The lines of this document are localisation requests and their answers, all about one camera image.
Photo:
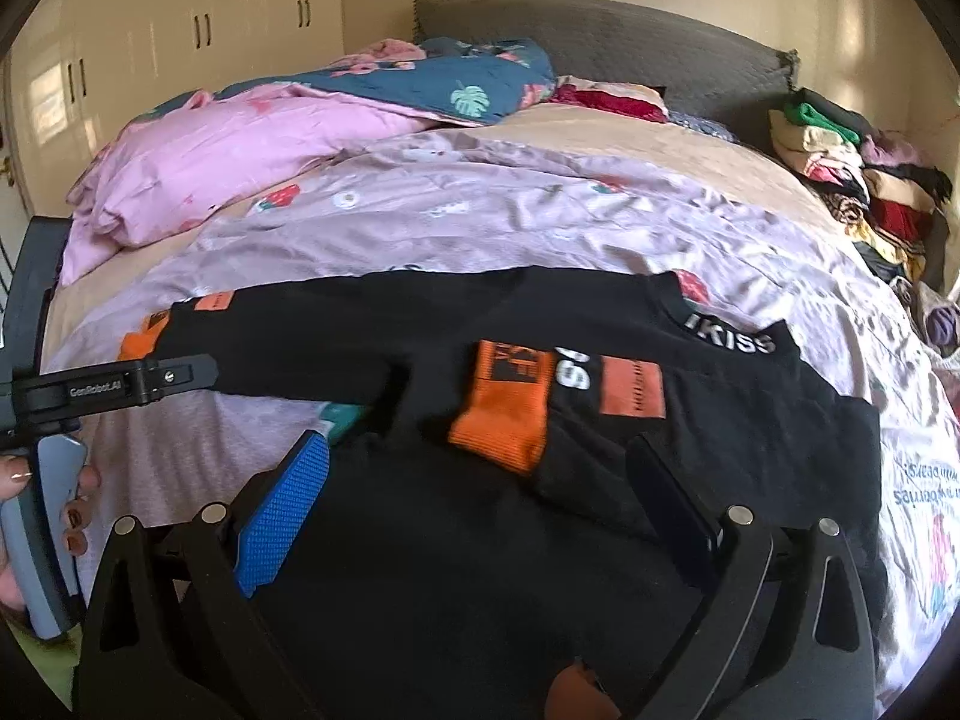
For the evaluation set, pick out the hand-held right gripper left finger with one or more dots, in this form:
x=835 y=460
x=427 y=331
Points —
x=285 y=510

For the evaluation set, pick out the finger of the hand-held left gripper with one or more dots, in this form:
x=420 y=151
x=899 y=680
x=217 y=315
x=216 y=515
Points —
x=184 y=373

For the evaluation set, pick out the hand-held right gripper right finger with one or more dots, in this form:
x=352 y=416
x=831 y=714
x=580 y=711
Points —
x=679 y=510

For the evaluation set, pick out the black shirt with orange patches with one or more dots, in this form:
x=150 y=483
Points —
x=420 y=600

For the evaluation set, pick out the pile of folded clothes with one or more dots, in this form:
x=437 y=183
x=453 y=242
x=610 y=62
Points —
x=862 y=180

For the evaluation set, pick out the person's left hand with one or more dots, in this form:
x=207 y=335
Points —
x=81 y=510

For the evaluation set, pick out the pink comforter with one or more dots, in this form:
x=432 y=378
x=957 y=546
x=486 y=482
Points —
x=225 y=157

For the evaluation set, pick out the mauve strawberry print bed cover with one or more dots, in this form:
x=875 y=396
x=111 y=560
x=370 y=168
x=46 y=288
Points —
x=487 y=217

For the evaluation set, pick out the cream wardrobe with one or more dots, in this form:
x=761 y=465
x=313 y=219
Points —
x=187 y=15

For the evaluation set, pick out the dark blue leaf-print pillow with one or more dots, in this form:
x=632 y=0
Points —
x=420 y=82

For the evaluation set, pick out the beige bed sheet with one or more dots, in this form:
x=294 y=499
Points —
x=600 y=142

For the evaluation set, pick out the grey patterned pillow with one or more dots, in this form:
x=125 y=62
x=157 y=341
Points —
x=701 y=126

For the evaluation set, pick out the red and cream cloth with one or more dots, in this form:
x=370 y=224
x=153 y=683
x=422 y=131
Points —
x=607 y=101

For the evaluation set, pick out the grey padded headboard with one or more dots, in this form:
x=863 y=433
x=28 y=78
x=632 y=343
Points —
x=637 y=45

